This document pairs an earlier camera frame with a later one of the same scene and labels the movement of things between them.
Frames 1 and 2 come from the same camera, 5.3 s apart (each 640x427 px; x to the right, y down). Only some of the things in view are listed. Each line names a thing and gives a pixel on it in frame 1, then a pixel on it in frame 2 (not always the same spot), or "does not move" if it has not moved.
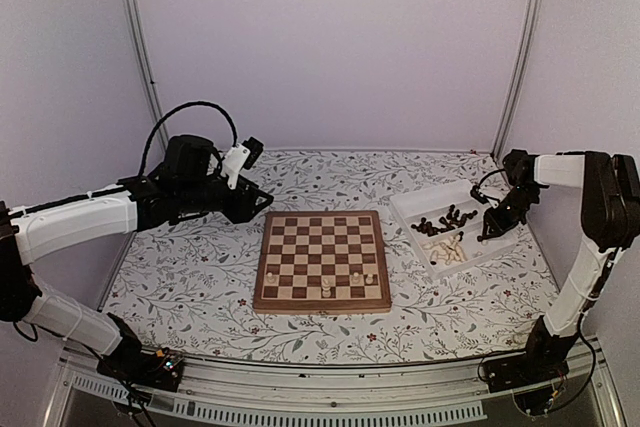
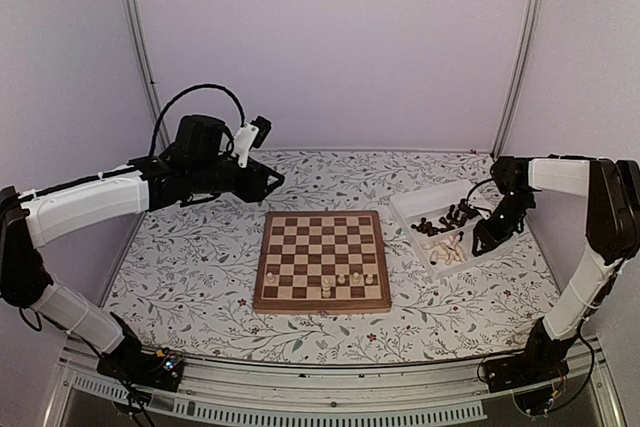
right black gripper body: (520, 199) does not move
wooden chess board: (321, 262) does not move
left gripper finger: (248, 203) → (261, 182)
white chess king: (326, 293) does not move
